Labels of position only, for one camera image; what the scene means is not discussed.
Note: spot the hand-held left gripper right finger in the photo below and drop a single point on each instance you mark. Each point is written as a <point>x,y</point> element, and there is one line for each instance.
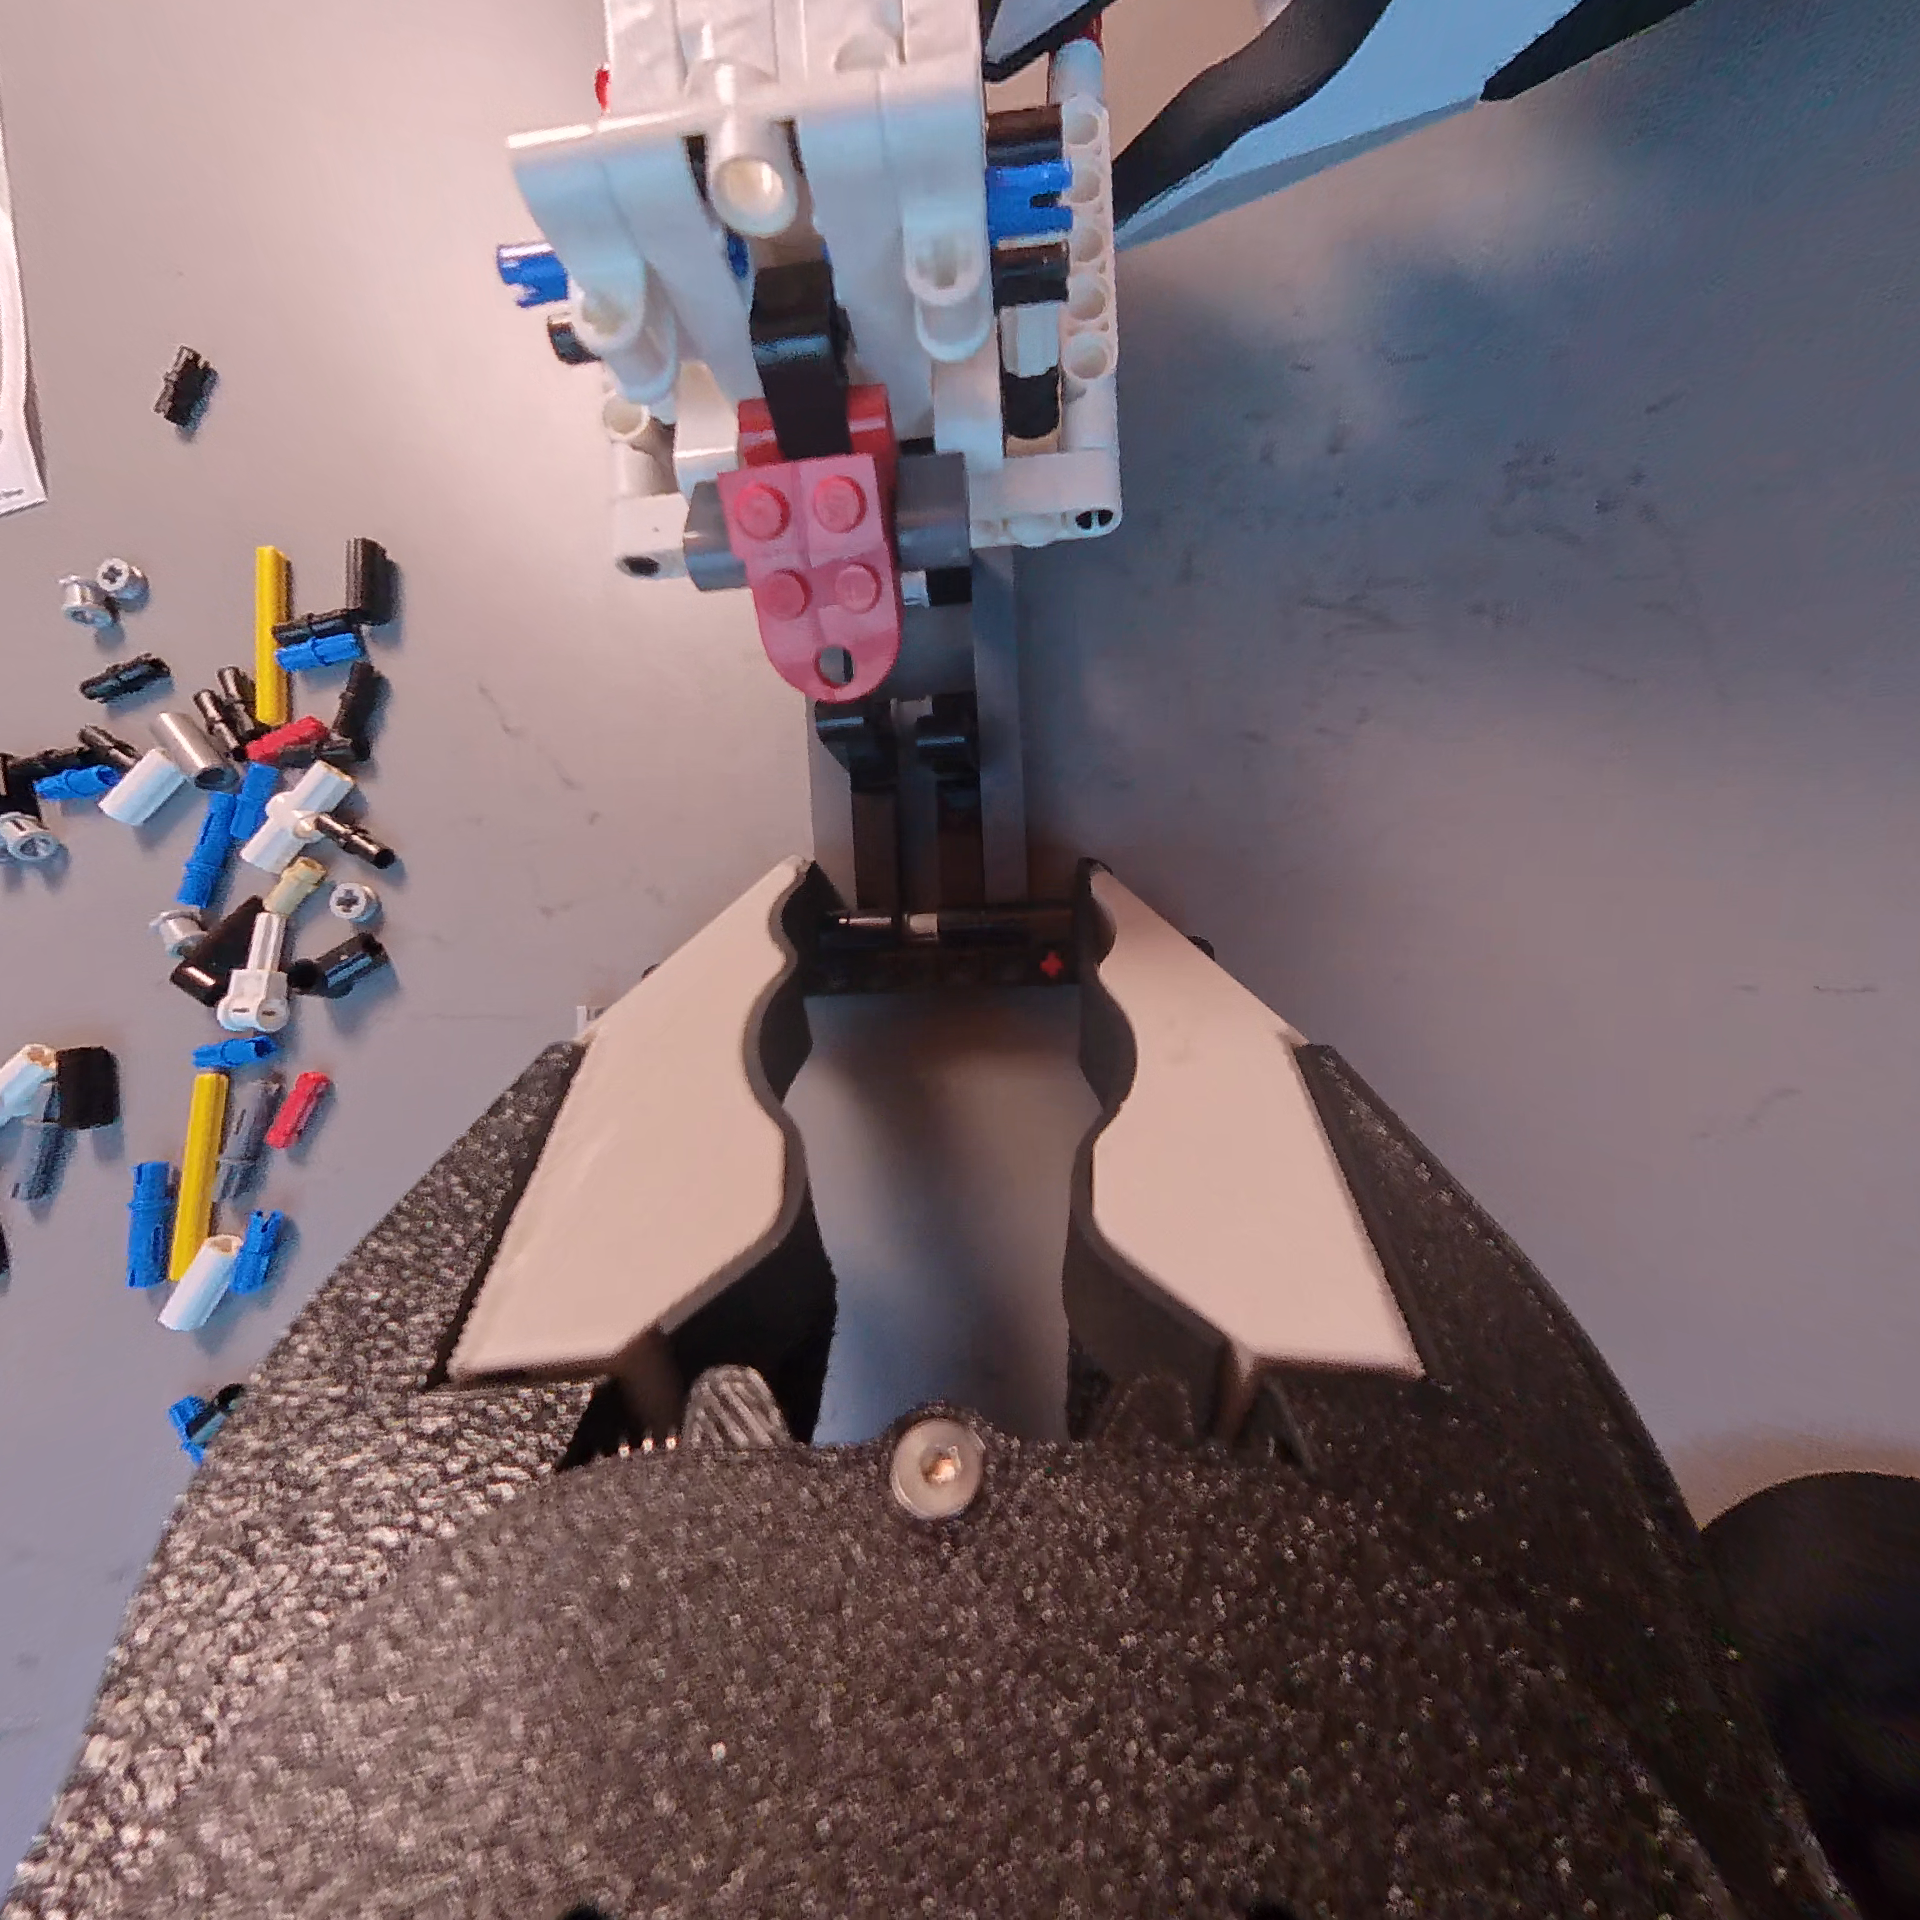
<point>1246,1201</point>

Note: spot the sticker sheet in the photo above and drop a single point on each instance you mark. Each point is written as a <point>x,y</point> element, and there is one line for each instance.
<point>16,332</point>

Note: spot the pile of small brick pieces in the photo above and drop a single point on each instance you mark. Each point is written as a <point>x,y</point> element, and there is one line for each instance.
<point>271,633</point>

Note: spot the black connector pin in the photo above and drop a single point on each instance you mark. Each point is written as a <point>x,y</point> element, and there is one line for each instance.
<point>187,386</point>

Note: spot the brick-built truck model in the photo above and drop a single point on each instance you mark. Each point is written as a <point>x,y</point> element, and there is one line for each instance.
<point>900,182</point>

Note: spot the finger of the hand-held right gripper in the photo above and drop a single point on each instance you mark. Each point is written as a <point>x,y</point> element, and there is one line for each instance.
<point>1351,135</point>
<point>1035,26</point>

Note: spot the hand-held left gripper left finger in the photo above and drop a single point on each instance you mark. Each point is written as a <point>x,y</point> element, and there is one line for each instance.
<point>631,1201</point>

